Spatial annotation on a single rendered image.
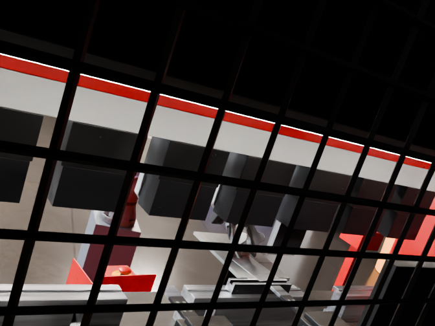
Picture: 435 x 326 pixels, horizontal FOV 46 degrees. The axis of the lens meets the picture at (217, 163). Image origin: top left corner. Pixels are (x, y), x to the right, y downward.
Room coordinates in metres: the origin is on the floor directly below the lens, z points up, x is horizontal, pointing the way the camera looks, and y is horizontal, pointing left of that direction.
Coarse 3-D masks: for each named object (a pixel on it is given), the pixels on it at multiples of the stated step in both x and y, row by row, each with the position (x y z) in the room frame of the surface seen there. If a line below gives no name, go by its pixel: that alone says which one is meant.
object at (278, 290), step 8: (272, 288) 1.24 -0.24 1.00; (280, 288) 1.25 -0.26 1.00; (280, 296) 1.21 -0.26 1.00; (288, 296) 1.22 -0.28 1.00; (304, 312) 1.16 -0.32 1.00; (312, 312) 1.11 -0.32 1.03; (320, 312) 1.12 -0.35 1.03; (328, 312) 1.14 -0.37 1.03; (304, 320) 1.08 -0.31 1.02; (312, 320) 1.07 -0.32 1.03; (320, 320) 1.08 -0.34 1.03; (328, 320) 1.09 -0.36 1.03; (336, 320) 1.11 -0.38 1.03
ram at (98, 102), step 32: (0, 64) 0.79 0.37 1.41; (32, 64) 0.81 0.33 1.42; (0, 96) 0.79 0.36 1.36; (32, 96) 0.82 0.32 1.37; (96, 96) 0.88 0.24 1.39; (128, 96) 0.92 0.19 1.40; (160, 96) 0.96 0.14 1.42; (128, 128) 0.93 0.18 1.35; (160, 128) 0.97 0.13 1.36; (192, 128) 1.01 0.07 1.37; (224, 128) 1.05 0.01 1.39; (256, 128) 1.10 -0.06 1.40; (288, 128) 1.15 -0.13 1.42; (288, 160) 1.17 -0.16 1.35; (320, 160) 1.23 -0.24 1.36; (352, 160) 1.30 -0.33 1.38; (384, 160) 1.37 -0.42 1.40; (416, 160) 1.45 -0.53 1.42
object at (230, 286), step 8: (232, 280) 1.22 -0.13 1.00; (240, 280) 1.23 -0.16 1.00; (248, 280) 1.25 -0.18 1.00; (256, 280) 1.26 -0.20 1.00; (280, 280) 1.31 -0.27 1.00; (232, 288) 1.20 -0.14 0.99; (240, 288) 1.21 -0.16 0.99; (248, 288) 1.22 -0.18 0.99; (256, 288) 1.24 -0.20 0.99; (288, 288) 1.31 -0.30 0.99
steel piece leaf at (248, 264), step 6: (246, 252) 1.39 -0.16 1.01; (234, 258) 1.35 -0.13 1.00; (240, 258) 1.37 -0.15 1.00; (246, 258) 1.38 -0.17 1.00; (252, 258) 1.40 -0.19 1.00; (240, 264) 1.32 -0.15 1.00; (246, 264) 1.34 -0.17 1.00; (252, 264) 1.35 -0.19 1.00; (258, 264) 1.37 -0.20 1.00; (246, 270) 1.30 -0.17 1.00; (252, 270) 1.31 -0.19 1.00; (258, 270) 1.32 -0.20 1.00; (264, 270) 1.34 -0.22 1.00
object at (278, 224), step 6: (276, 222) 1.26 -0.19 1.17; (276, 228) 1.25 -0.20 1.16; (282, 228) 1.25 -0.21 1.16; (276, 234) 1.25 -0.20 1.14; (282, 234) 1.26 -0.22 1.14; (294, 234) 1.28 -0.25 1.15; (300, 234) 1.30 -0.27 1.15; (270, 240) 1.26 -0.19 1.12; (276, 240) 1.25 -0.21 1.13; (294, 240) 1.29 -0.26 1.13; (300, 240) 1.30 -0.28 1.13; (288, 246) 1.28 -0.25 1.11; (294, 246) 1.29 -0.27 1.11
